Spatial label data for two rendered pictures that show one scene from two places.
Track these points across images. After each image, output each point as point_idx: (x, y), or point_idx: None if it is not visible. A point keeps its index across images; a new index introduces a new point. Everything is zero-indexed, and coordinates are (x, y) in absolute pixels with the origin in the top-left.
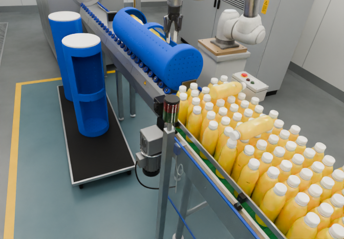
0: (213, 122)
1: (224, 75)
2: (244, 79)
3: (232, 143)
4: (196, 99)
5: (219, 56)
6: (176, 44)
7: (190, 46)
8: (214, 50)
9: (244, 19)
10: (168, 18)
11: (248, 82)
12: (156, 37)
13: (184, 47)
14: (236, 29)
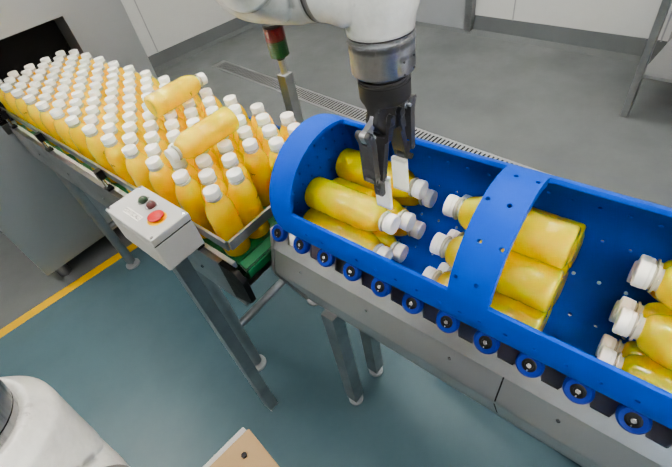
0: (229, 98)
1: (208, 193)
2: (158, 207)
3: (205, 88)
4: (262, 116)
5: (234, 441)
6: (402, 266)
7: (296, 132)
8: (260, 456)
9: (32, 382)
10: (404, 118)
11: (152, 199)
12: (425, 141)
13: (308, 120)
14: (103, 448)
